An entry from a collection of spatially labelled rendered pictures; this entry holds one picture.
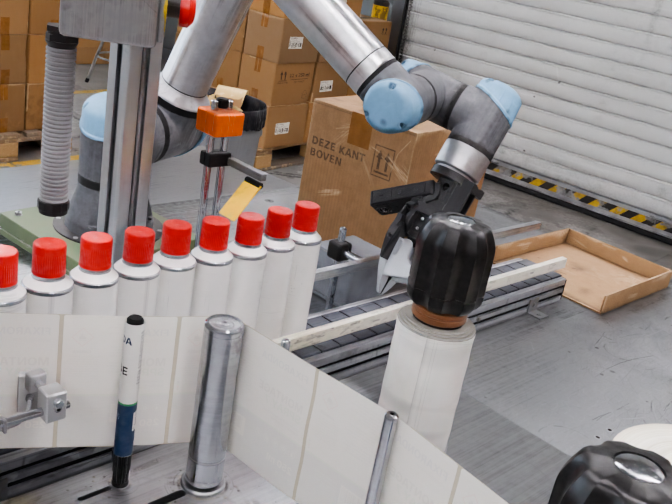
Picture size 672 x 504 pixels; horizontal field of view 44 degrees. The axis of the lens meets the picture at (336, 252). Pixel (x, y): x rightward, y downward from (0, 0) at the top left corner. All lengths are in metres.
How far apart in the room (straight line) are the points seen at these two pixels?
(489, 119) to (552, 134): 4.30
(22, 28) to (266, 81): 1.32
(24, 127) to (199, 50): 3.33
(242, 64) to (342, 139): 3.46
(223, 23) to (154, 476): 0.81
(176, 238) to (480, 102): 0.54
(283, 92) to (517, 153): 1.67
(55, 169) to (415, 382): 0.45
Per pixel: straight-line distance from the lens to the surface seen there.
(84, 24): 0.89
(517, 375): 1.36
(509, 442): 1.09
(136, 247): 0.94
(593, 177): 5.50
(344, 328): 1.19
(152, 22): 0.88
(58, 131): 0.96
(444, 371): 0.88
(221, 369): 0.81
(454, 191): 1.27
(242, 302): 1.05
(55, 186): 0.98
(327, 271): 1.23
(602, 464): 0.51
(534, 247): 1.92
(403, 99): 1.16
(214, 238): 1.00
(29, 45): 4.66
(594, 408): 1.34
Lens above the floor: 1.43
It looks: 21 degrees down
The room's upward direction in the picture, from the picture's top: 10 degrees clockwise
